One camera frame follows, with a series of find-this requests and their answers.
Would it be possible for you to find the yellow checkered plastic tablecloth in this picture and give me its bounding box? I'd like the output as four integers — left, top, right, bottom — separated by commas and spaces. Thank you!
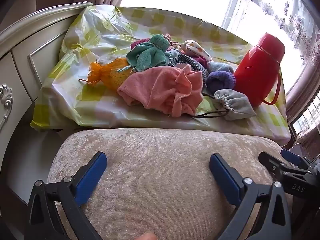
30, 5, 292, 145

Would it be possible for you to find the fruit print cloth pouch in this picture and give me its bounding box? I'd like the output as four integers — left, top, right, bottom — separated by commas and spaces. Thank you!
178, 39, 213, 62

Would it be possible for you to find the grey drawstring pouch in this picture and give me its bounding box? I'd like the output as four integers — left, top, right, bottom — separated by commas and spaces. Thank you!
195, 89, 257, 121

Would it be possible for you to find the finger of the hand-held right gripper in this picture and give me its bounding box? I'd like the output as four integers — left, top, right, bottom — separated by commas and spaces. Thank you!
258, 151, 313, 180
280, 149, 320, 172

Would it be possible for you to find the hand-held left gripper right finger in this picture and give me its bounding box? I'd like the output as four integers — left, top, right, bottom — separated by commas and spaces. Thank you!
209, 154, 292, 240

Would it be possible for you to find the black white checkered pouch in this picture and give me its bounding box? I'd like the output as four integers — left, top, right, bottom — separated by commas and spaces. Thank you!
168, 54, 209, 85

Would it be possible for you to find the orange mesh pouch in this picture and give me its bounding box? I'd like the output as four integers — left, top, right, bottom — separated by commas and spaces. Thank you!
79, 57, 134, 90

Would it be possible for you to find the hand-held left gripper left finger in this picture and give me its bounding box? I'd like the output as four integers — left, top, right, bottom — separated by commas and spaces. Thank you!
25, 152, 108, 240

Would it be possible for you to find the pink valance curtain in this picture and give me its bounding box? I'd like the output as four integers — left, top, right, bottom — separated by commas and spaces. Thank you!
285, 62, 320, 145

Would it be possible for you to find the light blue sock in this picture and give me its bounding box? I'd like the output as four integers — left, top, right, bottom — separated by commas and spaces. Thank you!
207, 61, 234, 74

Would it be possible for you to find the purple sock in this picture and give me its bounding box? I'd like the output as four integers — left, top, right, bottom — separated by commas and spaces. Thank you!
206, 71, 236, 94

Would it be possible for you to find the beige upholstered stool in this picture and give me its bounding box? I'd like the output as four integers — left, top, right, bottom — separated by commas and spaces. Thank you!
47, 128, 293, 240

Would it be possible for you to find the floral lace curtain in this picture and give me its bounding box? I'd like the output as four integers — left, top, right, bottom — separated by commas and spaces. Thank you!
240, 0, 320, 67

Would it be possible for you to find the red thermos jug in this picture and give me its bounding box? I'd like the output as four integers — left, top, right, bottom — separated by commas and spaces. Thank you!
234, 32, 286, 107

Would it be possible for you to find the clear plastic storage box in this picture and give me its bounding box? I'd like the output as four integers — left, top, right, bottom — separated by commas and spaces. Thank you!
287, 140, 315, 160

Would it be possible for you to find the white carved dresser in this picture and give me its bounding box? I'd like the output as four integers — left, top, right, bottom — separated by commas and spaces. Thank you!
0, 1, 93, 205

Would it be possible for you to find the red print fabric scarf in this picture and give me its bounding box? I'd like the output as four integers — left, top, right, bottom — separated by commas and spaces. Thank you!
165, 34, 178, 48

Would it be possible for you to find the green towel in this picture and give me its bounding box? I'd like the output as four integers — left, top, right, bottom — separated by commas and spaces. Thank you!
126, 34, 170, 72

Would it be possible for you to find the pink towel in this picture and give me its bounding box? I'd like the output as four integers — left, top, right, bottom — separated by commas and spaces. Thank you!
117, 65, 203, 117

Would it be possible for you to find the white window frame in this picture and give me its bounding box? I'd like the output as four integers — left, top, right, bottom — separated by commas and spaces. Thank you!
221, 0, 243, 30

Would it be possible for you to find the gridded side window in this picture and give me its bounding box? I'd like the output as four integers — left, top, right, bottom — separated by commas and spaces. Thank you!
291, 100, 320, 135

